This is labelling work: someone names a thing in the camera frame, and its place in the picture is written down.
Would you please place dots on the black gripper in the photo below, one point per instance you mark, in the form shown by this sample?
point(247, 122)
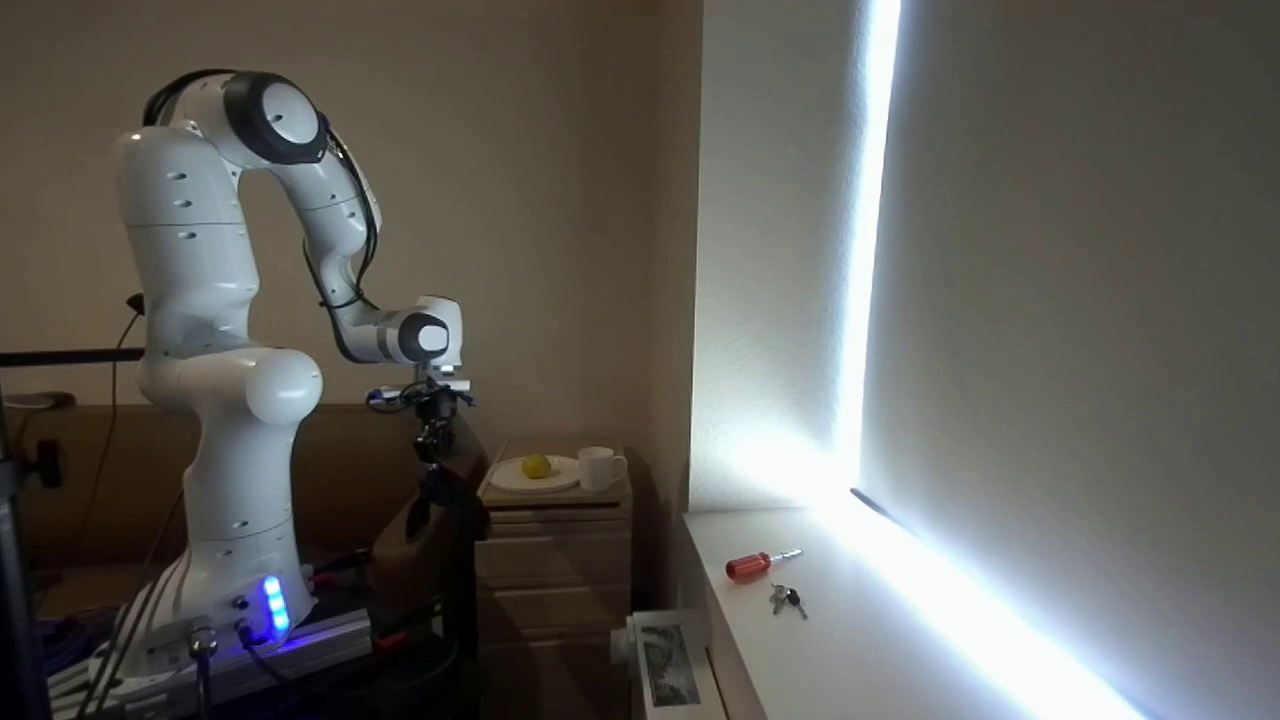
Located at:
point(434, 442)

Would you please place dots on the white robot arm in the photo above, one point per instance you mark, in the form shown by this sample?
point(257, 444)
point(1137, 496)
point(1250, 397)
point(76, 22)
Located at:
point(176, 185)

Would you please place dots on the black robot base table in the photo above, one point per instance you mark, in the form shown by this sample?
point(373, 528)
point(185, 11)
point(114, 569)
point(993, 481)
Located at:
point(412, 674)

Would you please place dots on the yellow lemon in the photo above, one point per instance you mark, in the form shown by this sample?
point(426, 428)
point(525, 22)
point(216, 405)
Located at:
point(536, 467)

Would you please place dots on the white round plate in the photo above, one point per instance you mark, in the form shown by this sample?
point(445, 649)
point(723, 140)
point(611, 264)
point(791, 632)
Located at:
point(511, 477)

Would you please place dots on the white plastic cup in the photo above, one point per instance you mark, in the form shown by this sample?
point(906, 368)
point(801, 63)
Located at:
point(601, 467)

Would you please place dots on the wooden side table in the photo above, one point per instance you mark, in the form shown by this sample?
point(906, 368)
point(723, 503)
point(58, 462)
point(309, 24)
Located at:
point(554, 582)

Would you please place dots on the small metal keys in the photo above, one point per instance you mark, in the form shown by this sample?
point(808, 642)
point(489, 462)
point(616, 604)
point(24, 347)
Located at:
point(784, 599)

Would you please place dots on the white roller window blind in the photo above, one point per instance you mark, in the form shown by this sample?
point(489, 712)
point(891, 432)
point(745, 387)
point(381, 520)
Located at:
point(1079, 329)

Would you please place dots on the red handled screwdriver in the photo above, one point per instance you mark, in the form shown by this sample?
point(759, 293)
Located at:
point(759, 565)

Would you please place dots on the silver aluminium mounting rail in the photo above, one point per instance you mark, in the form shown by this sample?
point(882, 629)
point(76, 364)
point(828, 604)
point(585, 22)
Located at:
point(203, 667)

